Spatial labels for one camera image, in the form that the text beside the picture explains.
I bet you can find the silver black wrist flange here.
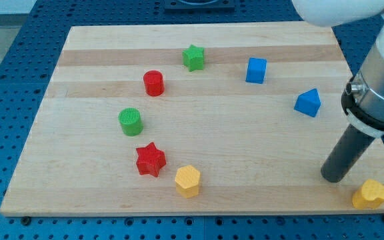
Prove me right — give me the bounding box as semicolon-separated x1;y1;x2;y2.
341;45;384;138

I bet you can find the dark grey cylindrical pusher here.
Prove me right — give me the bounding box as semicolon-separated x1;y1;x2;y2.
321;125;375;183

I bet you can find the yellow heart block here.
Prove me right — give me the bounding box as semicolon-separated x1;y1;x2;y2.
352;179;384;209

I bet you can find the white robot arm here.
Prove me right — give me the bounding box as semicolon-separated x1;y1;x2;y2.
293;0;384;183

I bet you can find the wooden board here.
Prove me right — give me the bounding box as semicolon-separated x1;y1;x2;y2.
0;21;384;217

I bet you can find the blue cube block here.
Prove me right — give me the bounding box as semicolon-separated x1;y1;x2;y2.
245;57;267;84

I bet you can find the yellow hexagon block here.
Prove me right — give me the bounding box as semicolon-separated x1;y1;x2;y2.
175;165;201;199

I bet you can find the green star block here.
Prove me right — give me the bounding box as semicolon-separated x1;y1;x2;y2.
182;45;205;71

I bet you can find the red star block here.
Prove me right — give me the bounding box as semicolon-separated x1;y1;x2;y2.
136;142;166;177

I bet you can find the red cylinder block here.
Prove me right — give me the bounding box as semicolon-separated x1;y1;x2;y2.
143;70;165;97

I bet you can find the green cylinder block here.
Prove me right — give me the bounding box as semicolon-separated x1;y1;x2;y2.
118;107;143;137

